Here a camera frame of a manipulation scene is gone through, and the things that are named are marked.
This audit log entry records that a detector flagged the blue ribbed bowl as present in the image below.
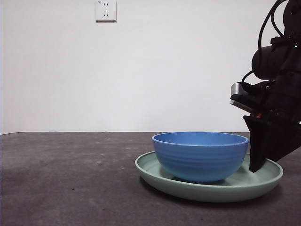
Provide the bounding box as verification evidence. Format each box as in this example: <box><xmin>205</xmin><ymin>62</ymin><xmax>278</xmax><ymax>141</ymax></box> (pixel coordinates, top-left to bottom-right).
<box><xmin>151</xmin><ymin>131</ymin><xmax>249</xmax><ymax>183</ymax></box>

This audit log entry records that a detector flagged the pale green round plate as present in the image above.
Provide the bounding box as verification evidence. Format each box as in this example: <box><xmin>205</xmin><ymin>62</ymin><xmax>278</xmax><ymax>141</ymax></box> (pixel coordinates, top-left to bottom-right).
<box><xmin>135</xmin><ymin>150</ymin><xmax>284</xmax><ymax>203</ymax></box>

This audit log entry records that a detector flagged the right wrist grey camera box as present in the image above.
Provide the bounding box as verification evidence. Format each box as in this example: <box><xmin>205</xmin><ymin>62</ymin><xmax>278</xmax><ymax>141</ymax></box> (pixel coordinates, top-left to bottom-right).
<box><xmin>230</xmin><ymin>82</ymin><xmax>259</xmax><ymax>114</ymax></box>

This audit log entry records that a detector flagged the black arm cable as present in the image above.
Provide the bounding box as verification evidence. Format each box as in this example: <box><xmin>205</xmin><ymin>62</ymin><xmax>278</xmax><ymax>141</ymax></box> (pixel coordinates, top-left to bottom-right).
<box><xmin>258</xmin><ymin>0</ymin><xmax>286</xmax><ymax>50</ymax></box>

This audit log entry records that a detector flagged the white wall socket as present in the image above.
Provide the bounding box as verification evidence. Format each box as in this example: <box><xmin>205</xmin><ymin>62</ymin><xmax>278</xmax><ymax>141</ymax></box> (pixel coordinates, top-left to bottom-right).
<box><xmin>95</xmin><ymin>0</ymin><xmax>117</xmax><ymax>24</ymax></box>

